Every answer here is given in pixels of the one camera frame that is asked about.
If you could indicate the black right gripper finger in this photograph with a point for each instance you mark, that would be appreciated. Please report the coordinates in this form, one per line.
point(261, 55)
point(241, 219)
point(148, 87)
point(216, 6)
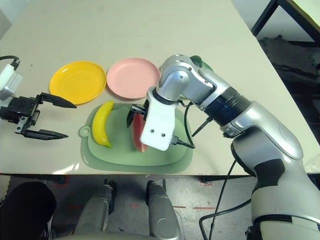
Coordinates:
point(130, 117)

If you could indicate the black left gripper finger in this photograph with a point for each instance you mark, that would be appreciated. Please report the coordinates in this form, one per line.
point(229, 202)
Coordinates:
point(42, 134)
point(57, 100)

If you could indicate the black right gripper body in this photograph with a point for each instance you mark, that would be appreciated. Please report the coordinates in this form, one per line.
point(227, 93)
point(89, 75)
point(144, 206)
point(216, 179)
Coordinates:
point(139, 110)

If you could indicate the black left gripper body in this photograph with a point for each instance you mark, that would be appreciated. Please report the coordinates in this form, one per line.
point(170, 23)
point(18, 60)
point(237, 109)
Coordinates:
point(20, 107)

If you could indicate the red toy watermelon slice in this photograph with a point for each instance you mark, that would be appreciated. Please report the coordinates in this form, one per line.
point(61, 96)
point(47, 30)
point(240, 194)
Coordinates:
point(137, 135)

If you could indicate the yellow toy banana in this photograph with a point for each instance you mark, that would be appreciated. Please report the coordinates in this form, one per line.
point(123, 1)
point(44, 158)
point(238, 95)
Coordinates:
point(100, 125)

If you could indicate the dark green toy avocado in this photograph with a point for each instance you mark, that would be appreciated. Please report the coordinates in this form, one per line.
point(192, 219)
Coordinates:
point(196, 60)

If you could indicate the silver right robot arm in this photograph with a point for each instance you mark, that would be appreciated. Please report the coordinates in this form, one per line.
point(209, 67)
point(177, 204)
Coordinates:
point(262, 125)

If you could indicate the yellow plastic plate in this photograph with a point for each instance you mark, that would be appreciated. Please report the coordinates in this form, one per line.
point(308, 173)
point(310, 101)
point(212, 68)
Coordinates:
point(77, 82)

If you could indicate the pink plastic plate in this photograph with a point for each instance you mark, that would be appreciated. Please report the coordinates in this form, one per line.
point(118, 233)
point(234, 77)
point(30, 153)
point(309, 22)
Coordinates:
point(130, 77)

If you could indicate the green silicone cutting mat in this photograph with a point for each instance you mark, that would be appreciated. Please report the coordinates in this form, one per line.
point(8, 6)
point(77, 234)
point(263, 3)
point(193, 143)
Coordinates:
point(120, 157)

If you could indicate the black padded stool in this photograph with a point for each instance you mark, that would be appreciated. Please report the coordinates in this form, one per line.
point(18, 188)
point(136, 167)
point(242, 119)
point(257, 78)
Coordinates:
point(25, 212)

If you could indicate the mint green plastic plate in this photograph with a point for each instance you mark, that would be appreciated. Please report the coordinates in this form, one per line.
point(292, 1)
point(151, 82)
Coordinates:
point(208, 67)

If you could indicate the grey left robot leg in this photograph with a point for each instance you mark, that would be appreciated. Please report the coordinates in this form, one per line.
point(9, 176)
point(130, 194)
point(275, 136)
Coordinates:
point(96, 207)

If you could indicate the grey robot leg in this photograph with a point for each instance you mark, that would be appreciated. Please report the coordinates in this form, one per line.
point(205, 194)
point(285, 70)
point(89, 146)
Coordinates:
point(96, 207)
point(162, 212)

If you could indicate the grey right robot leg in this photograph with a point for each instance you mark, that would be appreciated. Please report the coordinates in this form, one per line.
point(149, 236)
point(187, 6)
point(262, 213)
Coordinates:
point(162, 212)

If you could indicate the black table underframe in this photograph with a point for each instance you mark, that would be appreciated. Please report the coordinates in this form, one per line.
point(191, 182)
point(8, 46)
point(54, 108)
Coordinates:
point(225, 178)

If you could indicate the red floor tape strip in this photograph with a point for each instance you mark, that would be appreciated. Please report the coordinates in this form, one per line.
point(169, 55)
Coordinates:
point(207, 207)

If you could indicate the grey robot torso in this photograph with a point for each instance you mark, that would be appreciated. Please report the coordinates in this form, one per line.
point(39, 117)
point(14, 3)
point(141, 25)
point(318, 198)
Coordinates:
point(105, 236)

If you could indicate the black framed side table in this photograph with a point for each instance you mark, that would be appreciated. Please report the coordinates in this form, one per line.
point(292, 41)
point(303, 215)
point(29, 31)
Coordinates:
point(265, 17)

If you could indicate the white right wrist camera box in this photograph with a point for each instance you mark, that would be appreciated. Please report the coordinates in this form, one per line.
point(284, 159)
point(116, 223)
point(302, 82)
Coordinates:
point(157, 125)

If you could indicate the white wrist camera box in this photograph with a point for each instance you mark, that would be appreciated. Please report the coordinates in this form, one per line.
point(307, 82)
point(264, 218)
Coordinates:
point(8, 80)
point(157, 125)

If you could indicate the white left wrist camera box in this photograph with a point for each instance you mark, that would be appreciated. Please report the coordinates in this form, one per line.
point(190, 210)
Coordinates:
point(8, 80)

